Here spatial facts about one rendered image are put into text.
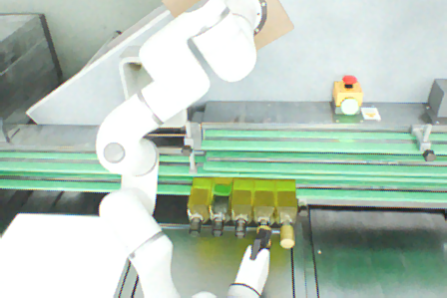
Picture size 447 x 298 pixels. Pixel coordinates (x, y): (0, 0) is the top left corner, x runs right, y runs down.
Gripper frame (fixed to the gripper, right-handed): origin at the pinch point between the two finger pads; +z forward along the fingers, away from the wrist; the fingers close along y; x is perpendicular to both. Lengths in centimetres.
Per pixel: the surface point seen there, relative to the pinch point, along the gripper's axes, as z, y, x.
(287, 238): 1.3, 1.8, -5.5
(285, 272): 2.1, -12.4, -5.6
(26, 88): 49, -2, 121
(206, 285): -8.1, -12.6, 12.7
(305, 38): 42, 35, 1
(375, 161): 31.2, 6.3, -23.0
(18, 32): 57, 20, 123
